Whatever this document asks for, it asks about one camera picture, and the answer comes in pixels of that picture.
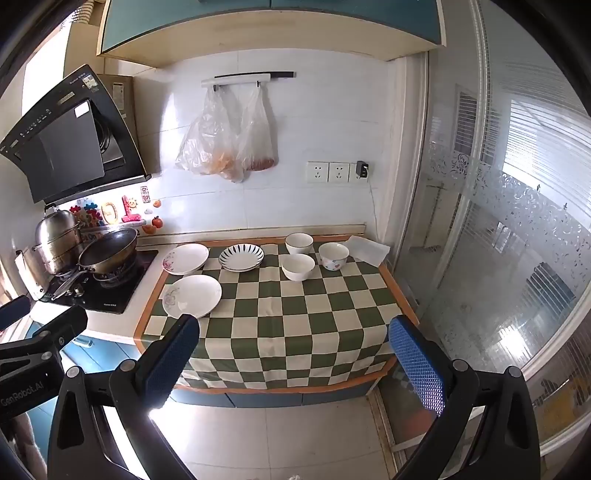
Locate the black plug adapter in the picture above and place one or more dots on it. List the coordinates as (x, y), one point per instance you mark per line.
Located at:
(362, 169)

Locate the black range hood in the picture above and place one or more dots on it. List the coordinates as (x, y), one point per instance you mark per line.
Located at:
(69, 138)

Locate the narrow clear plastic bag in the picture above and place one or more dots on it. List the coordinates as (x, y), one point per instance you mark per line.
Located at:
(258, 138)

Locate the wall hook rail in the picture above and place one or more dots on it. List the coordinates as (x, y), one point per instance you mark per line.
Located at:
(244, 78)

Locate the plain white bowl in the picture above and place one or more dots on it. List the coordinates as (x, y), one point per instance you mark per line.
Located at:
(299, 243)
(298, 267)

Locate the stainless steel steamer pot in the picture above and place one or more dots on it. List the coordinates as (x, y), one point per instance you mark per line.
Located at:
(57, 235)

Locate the pink wall sticker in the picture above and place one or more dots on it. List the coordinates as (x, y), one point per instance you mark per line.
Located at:
(130, 212)

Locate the blue wall cabinet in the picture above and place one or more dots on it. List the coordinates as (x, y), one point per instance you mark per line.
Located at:
(231, 27)

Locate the red seal wall sticker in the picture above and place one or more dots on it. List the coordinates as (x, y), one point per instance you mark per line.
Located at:
(144, 194)

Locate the grey floral white plate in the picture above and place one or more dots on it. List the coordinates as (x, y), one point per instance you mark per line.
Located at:
(194, 295)

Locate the large clear plastic bag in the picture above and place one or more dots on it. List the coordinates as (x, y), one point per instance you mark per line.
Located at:
(207, 143)

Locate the person's left forearm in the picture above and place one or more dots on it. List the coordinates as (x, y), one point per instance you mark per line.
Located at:
(30, 443)

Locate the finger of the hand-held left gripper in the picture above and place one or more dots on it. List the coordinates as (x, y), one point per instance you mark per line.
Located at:
(14, 311)
(64, 323)

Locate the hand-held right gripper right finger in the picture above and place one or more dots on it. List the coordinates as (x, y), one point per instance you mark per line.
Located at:
(415, 364)

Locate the white corrugated duct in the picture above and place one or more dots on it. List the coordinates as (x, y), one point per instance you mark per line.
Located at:
(81, 14)

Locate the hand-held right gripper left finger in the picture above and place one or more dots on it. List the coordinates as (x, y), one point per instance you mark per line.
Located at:
(166, 364)

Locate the floral white bowl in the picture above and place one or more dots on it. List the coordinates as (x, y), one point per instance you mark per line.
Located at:
(333, 257)

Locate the speckled stone counter ledge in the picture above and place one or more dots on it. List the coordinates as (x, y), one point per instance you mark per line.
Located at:
(254, 230)

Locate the white wall socket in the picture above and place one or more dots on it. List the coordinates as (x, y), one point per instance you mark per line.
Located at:
(318, 171)
(339, 171)

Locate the colourful flower wall sticker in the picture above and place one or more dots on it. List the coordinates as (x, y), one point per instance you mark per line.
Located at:
(87, 214)

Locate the green checkered tablecloth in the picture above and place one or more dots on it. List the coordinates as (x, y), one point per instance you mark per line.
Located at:
(286, 323)

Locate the black gas stove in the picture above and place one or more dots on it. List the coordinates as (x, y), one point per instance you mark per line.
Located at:
(111, 293)

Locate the orange persimmon wall sticker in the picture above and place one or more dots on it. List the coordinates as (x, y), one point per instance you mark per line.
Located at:
(153, 225)

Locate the yellow oval wall ornament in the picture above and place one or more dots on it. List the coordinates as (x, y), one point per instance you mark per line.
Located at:
(109, 212)

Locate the dark wok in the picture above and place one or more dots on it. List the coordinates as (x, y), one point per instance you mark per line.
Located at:
(108, 251)

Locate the metallic hood chimney cover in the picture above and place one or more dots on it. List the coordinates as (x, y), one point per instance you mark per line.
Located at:
(117, 92)

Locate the frosted glass sliding door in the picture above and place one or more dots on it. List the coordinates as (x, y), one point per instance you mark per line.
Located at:
(508, 207)

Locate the black striped white plate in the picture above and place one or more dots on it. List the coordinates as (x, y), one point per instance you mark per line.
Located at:
(241, 257)

